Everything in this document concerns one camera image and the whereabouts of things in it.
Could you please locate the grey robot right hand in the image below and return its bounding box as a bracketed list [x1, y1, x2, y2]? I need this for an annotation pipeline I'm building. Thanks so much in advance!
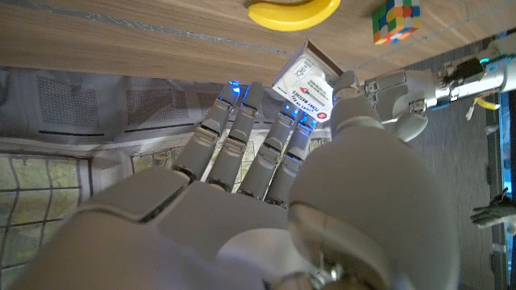
[7, 71, 460, 290]

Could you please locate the printed window backdrop cloth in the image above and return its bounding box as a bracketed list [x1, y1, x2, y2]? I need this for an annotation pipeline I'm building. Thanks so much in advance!
[0, 66, 335, 271]

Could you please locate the yellow toy banana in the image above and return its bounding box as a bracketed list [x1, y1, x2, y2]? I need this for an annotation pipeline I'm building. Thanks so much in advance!
[247, 0, 342, 32]

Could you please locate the multicoloured cube puzzle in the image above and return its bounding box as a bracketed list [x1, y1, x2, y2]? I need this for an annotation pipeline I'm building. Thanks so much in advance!
[372, 0, 422, 45]

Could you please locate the white box of matches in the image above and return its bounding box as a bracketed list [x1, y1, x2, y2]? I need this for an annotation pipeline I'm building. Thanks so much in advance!
[272, 39, 343, 124]

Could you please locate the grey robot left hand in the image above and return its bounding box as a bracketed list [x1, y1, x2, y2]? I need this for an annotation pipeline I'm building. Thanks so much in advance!
[354, 68, 448, 143]

